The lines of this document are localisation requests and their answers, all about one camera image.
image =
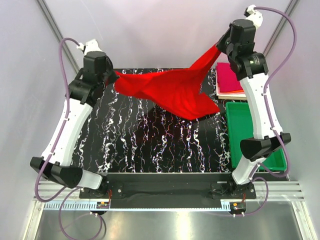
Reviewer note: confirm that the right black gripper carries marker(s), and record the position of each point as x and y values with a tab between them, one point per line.
220	43

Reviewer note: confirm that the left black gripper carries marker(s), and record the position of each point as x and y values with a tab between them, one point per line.
114	77

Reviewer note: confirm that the red t shirt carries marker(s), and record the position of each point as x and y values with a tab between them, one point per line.
177	91

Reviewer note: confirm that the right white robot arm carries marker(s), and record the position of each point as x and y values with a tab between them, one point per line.
251	70

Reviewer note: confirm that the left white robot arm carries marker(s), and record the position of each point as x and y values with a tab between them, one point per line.
84	91

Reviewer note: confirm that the magenta folded t shirt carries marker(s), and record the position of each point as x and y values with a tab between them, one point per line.
226	78

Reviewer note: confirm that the orange folded t shirt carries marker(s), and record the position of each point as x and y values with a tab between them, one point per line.
235	91

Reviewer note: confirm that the cream folded t shirt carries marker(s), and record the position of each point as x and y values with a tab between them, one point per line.
232	96

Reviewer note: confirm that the black marbled table mat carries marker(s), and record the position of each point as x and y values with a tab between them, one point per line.
129	135

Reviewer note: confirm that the green plastic bin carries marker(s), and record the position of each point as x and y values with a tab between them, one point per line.
240	127

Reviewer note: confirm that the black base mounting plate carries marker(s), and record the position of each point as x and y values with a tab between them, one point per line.
217	185

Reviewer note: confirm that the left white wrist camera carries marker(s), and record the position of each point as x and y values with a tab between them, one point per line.
89	46

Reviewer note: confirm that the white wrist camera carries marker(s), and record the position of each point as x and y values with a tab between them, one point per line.
89	46
253	15

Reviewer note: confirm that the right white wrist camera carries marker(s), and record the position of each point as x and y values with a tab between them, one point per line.
253	15

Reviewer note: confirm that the right aluminium frame post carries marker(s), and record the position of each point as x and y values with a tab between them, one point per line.
292	5

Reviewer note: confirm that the aluminium frame post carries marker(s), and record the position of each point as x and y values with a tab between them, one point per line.
292	5
48	16

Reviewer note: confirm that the left aluminium frame post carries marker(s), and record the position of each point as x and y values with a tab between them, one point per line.
48	16

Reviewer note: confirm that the white slotted cable duct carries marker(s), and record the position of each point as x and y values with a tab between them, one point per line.
77	206

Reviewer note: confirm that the aluminium front rail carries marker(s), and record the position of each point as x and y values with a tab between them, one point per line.
277	190

